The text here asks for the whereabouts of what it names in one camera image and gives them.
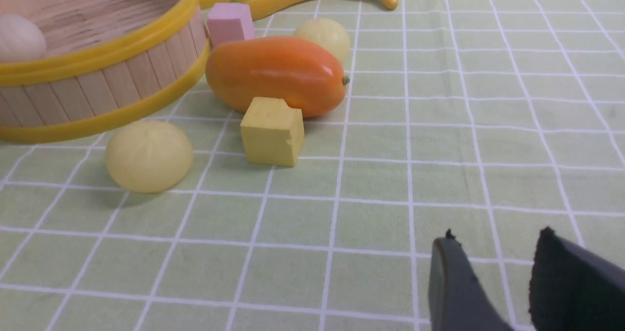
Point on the bamboo steamer tray yellow rim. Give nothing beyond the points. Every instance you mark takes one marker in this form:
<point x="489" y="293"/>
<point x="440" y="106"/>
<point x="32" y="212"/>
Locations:
<point x="108" y="63"/>

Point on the pale yellow bun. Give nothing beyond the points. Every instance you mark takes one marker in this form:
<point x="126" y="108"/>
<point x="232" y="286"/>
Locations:
<point x="327" y="33"/>
<point x="148" y="156"/>

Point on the green checkered tablecloth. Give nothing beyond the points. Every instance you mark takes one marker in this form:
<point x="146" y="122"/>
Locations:
<point x="494" y="118"/>

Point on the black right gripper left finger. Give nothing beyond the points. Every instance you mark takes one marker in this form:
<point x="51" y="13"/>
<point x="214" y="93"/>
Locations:
<point x="457" y="301"/>

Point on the yellow wooden block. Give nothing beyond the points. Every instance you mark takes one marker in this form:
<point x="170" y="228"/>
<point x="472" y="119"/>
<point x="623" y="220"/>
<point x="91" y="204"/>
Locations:
<point x="272" y="132"/>

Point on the white bun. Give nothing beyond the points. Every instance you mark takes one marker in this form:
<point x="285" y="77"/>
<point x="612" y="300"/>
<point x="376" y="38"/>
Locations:
<point x="20" y="39"/>

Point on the orange plastic mango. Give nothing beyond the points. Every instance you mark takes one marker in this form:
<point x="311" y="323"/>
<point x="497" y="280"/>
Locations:
<point x="300" y="72"/>

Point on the pink wooden block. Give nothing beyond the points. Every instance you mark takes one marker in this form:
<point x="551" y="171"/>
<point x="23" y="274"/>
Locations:
<point x="230" y="21"/>

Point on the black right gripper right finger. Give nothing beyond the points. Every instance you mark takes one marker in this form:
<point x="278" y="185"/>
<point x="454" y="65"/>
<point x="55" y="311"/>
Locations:
<point x="573" y="289"/>

